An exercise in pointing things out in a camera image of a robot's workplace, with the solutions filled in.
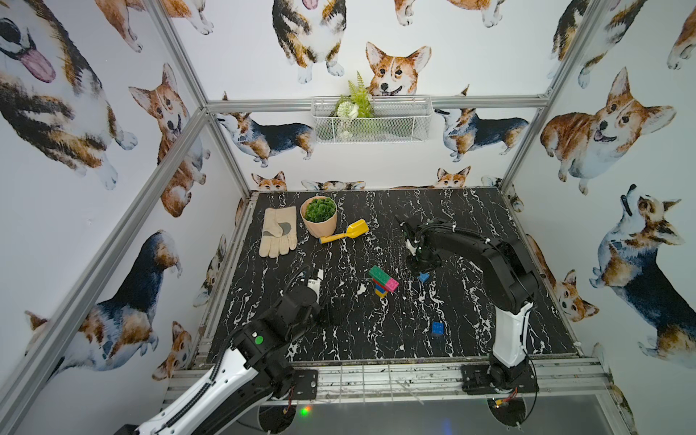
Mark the green long lego brick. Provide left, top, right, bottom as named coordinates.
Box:
left=369, top=266, right=391, bottom=286

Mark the dark blue small lego brick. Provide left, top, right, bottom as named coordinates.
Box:
left=431, top=322, right=445, bottom=336

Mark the red long lego brick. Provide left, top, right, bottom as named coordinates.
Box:
left=373, top=279, right=388, bottom=292

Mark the pink small lego brick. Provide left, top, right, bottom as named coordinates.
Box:
left=385, top=278, right=399, bottom=293

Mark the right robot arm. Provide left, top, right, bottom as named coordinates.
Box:
left=396, top=217, right=543, bottom=391

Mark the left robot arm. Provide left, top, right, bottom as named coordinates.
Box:
left=117, top=277, right=326, bottom=434

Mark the yellow toy shovel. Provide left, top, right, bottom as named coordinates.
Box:
left=320, top=219, right=369, bottom=244

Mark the beige work glove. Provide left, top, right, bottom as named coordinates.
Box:
left=258, top=207, right=297, bottom=258

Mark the pink pot with green plant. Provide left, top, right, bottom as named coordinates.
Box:
left=300, top=196, right=338, bottom=239

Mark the green fern with white flower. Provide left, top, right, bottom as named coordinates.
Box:
left=332, top=73, right=374, bottom=141

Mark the aluminium front rail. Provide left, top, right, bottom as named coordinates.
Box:
left=161, top=363, right=613, bottom=409

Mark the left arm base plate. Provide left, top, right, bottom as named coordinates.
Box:
left=273, top=369, right=319, bottom=402

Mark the white wire basket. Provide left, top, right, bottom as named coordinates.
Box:
left=311, top=96, right=434, bottom=144

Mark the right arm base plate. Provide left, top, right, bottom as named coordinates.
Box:
left=460, top=364, right=539, bottom=395

